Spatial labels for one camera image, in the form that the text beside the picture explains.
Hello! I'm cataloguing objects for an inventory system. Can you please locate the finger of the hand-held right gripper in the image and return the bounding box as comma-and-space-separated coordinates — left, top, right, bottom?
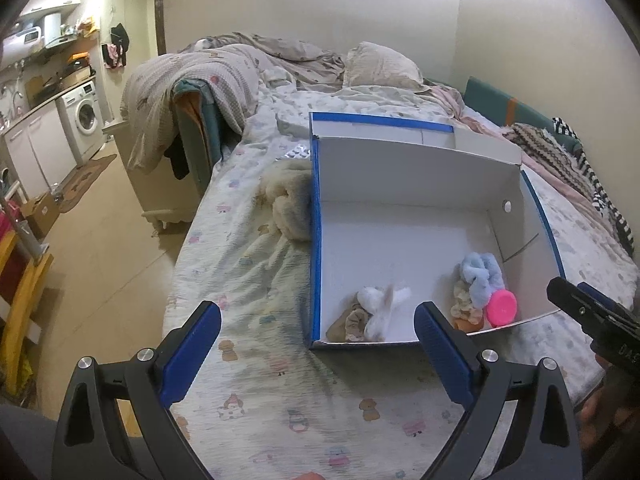
546, 276, 613, 333
576, 282, 640, 328

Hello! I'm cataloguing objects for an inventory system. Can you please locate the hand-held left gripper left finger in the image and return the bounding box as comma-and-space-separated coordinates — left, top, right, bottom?
57, 301, 222, 480

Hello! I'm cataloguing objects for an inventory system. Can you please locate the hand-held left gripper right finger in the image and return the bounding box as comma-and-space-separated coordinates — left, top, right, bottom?
414, 301, 583, 480

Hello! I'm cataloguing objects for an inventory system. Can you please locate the cream floral scrunchie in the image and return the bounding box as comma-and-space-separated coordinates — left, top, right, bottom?
451, 280, 485, 322

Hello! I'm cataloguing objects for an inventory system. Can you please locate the pink round lid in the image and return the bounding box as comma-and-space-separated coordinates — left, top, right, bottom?
485, 290, 518, 328

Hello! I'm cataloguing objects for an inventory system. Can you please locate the white soft scrunchie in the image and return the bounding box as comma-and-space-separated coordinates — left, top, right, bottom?
356, 284, 412, 341

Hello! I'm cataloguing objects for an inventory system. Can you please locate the blue fluffy scrunchie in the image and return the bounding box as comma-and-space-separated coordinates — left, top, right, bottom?
459, 252, 503, 311

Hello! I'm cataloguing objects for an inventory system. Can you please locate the beige scrunchie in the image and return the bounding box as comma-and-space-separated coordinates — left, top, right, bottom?
326, 305, 371, 343

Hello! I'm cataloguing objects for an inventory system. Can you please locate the white cardboard box blue tape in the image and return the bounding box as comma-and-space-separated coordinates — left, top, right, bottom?
300, 111, 568, 351

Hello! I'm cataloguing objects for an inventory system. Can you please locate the person's right hand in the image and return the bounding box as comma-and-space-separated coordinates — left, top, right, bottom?
580, 395, 613, 441

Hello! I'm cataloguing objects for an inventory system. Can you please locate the black white striped cloth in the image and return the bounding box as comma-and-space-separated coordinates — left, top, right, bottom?
552, 117, 636, 256

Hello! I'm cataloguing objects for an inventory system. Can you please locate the brown knit blanket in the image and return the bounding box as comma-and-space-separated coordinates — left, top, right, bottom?
502, 122, 601, 201

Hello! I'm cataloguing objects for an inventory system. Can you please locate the white bed bench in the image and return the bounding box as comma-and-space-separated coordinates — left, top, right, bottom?
102, 120, 196, 233

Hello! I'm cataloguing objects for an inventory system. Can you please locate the beige fluffy plush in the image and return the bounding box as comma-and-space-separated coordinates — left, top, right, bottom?
257, 160, 313, 243

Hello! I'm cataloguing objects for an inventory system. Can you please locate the black hanging cloth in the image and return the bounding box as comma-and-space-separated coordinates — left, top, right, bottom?
167, 135, 191, 181

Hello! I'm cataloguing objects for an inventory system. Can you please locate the brown door mat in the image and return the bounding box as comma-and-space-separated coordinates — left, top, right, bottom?
54, 154, 118, 213

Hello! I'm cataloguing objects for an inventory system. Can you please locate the brown cardboard box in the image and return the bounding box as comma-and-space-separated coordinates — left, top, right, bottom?
22, 191, 61, 238

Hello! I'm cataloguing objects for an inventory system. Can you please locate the teal headboard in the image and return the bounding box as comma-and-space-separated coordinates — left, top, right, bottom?
462, 76, 583, 153

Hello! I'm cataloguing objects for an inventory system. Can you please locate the pink bed sheet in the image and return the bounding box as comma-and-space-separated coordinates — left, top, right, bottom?
425, 85, 531, 161

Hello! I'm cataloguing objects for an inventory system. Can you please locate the teal bed footboard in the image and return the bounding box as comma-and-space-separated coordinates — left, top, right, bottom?
172, 79, 226, 198

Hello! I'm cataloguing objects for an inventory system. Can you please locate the white kitchen cabinet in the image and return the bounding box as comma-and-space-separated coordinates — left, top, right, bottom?
2, 105, 78, 201

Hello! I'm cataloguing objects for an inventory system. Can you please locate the white washing machine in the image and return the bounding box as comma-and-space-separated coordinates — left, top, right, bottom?
56, 80, 106, 166

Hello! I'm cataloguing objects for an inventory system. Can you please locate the grey printed duvet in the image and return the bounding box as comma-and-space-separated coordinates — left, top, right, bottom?
120, 32, 346, 171

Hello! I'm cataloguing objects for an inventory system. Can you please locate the beige pillow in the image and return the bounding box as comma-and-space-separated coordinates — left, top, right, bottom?
344, 41, 426, 92

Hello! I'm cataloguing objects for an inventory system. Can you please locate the black hanging clothing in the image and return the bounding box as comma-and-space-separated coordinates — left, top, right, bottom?
110, 22, 131, 68

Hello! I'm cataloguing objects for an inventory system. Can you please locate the brown door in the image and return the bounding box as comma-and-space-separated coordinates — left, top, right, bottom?
155, 0, 167, 56

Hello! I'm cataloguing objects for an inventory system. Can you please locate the white water heater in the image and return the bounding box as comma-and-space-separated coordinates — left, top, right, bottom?
42, 11, 63, 43

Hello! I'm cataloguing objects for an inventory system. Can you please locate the yellow wooden frame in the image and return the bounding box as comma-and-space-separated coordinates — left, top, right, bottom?
0, 195, 53, 401

